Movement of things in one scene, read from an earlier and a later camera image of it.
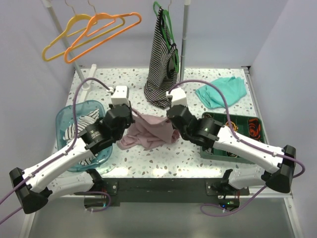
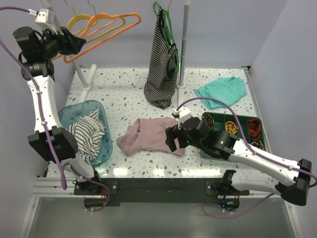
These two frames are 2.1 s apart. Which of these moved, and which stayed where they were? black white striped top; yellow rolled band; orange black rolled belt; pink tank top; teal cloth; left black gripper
Moved: pink tank top; left black gripper
Stayed: teal cloth; orange black rolled belt; yellow rolled band; black white striped top
